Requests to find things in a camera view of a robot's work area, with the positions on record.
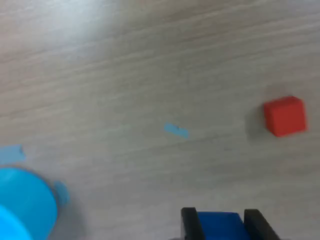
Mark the small red cube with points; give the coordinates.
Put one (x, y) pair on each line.
(285, 117)

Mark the blue tape piece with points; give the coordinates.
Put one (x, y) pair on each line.
(176, 130)
(11, 154)
(62, 192)

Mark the small blue cube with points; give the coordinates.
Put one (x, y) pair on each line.
(220, 225)

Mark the blue plastic cup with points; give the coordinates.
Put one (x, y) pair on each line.
(25, 200)

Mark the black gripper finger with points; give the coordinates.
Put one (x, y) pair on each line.
(260, 227)
(191, 225)

